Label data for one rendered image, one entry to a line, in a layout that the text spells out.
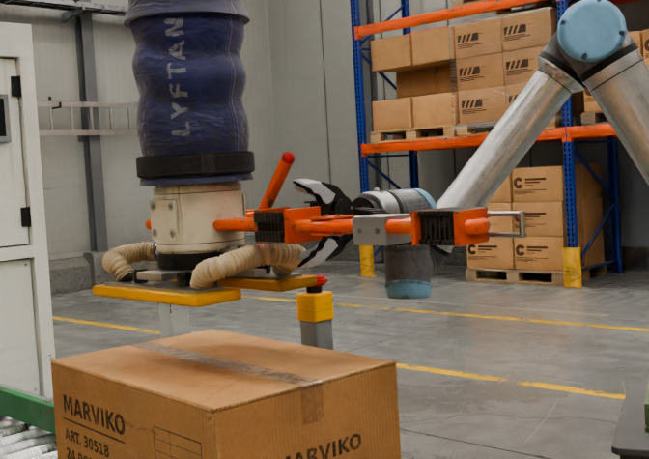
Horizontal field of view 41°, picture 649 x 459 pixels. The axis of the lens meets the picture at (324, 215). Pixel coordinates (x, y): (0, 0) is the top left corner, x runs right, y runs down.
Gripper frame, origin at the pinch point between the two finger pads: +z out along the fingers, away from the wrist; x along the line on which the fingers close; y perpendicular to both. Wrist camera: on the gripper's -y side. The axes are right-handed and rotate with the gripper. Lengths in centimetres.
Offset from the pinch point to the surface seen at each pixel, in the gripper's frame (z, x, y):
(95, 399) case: 20, -32, 37
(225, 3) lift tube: -0.4, 40.5, 16.3
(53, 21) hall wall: -447, 211, 886
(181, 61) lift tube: 7.1, 30.1, 20.7
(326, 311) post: -50, -26, 44
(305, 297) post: -46, -22, 47
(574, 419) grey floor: -285, -121, 109
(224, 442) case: 21.1, -31.9, -3.0
